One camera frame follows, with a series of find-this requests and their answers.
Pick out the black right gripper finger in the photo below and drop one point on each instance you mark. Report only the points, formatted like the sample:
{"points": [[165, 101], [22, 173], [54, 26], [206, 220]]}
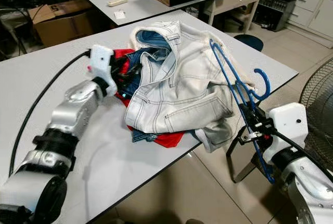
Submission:
{"points": [[253, 110], [246, 118]]}

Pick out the blue plastic hanger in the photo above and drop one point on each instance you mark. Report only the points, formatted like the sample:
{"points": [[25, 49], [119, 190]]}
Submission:
{"points": [[269, 83]]}

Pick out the white denim jacket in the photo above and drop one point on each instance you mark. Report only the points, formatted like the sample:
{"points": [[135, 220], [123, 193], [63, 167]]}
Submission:
{"points": [[192, 83]]}

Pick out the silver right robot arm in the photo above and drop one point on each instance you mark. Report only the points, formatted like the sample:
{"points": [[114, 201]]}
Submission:
{"points": [[309, 187]]}

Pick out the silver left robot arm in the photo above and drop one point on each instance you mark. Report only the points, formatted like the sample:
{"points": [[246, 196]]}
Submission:
{"points": [[78, 112]]}

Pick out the plaid seat metal chair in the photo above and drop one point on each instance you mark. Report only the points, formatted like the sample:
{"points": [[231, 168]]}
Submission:
{"points": [[230, 161]]}

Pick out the small white card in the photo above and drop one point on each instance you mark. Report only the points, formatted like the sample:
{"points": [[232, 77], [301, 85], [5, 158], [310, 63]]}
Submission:
{"points": [[120, 14]]}

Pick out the grey table with black legs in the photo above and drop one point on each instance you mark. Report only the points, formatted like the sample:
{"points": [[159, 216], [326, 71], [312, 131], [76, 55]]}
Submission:
{"points": [[145, 8], [135, 172]]}

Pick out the dark blue round stool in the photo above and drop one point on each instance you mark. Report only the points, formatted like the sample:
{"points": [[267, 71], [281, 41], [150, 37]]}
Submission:
{"points": [[248, 42]]}

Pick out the white remote control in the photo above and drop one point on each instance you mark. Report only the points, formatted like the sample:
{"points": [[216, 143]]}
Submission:
{"points": [[117, 1]]}

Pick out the open brown cardboard box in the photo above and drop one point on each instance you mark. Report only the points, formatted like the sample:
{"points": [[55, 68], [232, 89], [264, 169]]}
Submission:
{"points": [[62, 26]]}

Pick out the black office machine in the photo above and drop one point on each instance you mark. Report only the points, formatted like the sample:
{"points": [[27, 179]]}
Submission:
{"points": [[273, 11]]}

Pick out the white drawer cabinet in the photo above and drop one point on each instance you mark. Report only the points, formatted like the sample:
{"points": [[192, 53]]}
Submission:
{"points": [[317, 5]]}

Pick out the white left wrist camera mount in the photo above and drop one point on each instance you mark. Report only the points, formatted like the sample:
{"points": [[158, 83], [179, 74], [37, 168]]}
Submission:
{"points": [[101, 65]]}

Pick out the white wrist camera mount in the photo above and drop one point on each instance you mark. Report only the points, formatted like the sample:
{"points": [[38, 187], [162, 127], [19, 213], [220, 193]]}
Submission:
{"points": [[101, 65], [289, 125]]}

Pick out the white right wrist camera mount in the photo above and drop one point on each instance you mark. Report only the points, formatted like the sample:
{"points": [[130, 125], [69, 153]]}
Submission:
{"points": [[289, 125]]}

